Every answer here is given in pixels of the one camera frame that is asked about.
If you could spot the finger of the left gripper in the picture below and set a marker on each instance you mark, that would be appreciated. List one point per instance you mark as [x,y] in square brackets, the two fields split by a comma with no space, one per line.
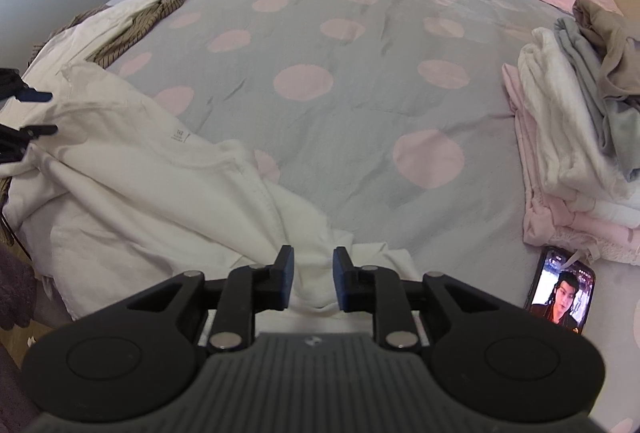
[14,143]
[13,86]

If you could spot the purple fleece robe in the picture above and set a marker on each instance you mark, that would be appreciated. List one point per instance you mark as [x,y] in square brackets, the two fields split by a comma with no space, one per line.
[18,293]

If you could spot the smartphone playing video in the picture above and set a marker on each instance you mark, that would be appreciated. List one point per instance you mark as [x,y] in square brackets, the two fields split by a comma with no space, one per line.
[562,289]

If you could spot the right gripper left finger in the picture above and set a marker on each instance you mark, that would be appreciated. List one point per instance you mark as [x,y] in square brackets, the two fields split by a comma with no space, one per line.
[246,292]

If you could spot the stack of folded clothes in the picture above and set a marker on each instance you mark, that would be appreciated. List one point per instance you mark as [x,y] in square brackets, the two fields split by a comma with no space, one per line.
[574,94]

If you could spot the white t-shirt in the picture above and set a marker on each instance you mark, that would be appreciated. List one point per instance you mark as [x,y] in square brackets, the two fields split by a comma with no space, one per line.
[123,196]

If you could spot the brown striped garment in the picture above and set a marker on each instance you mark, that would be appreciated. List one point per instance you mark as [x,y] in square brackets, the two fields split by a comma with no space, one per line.
[141,24]

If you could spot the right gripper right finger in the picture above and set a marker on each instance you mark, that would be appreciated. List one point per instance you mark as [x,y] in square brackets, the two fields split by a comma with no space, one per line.
[377,291]

